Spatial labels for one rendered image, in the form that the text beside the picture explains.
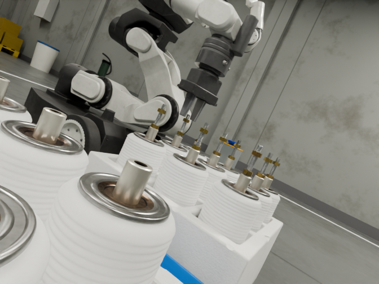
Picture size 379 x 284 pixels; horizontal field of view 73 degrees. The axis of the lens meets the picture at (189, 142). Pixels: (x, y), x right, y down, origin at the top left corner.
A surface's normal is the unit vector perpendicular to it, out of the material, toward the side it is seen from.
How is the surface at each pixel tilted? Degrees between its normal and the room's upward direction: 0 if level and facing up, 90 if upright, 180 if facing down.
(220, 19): 90
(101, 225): 57
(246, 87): 90
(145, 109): 90
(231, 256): 90
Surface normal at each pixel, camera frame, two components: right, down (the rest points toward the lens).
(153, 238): 0.74, -0.21
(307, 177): -0.44, -0.14
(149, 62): -0.37, 0.29
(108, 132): 0.86, -0.35
